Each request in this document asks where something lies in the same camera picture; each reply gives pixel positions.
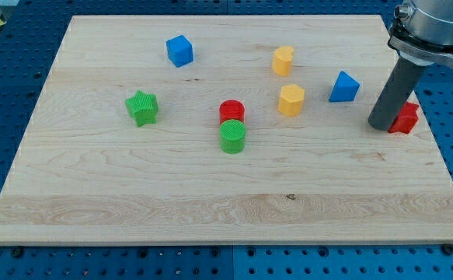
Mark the red star block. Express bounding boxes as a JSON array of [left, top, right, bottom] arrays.
[[388, 102, 420, 134]]

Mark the red cylinder block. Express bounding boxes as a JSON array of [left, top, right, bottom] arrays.
[[219, 100, 245, 124]]

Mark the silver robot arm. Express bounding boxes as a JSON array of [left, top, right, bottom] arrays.
[[389, 0, 453, 68]]

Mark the green cylinder block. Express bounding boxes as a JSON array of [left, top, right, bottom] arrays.
[[219, 119, 246, 154]]

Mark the blue cube block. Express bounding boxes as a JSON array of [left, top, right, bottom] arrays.
[[166, 35, 194, 68]]

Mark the yellow hexagon block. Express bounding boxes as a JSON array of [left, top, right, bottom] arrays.
[[277, 84, 305, 117]]

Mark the blue triangle block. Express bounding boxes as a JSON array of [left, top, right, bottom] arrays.
[[329, 71, 361, 102]]

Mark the green star block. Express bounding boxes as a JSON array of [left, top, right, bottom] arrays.
[[125, 90, 159, 127]]

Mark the wooden board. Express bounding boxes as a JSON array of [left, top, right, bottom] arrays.
[[0, 16, 453, 246]]

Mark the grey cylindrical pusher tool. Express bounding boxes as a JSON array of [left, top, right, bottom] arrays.
[[368, 57, 427, 131]]

